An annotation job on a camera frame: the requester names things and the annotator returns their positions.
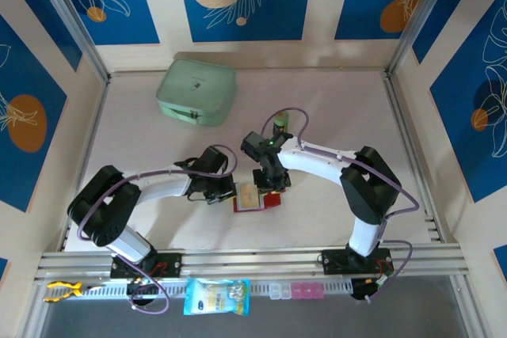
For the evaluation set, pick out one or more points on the clear pill box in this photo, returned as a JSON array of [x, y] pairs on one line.
[[279, 291]]

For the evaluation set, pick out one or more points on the blue snack bag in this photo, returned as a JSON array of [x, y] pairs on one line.
[[216, 298]]

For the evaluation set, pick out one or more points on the aluminium frame post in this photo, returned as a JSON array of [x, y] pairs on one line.
[[420, 17], [71, 17]]

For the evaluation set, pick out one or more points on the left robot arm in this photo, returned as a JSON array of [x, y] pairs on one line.
[[162, 189]]

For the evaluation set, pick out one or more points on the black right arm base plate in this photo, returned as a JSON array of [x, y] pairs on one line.
[[336, 260]]

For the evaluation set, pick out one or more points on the pink pill box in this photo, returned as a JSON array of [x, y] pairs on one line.
[[307, 291]]

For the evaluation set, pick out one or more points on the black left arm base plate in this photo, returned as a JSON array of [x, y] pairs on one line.
[[170, 264]]

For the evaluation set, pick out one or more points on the red card holder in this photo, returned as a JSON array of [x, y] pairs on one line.
[[273, 201]]

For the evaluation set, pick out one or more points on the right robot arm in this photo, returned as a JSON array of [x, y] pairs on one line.
[[317, 164]]

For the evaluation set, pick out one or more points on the mint green zip case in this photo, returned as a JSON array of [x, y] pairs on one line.
[[194, 88]]

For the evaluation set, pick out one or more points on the aluminium side rail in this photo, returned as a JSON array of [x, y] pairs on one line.
[[85, 156], [412, 156]]

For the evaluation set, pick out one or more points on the green supplement bottle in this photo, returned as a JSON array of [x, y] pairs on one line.
[[280, 118]]

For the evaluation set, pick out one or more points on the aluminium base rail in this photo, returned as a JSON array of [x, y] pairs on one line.
[[253, 263]]

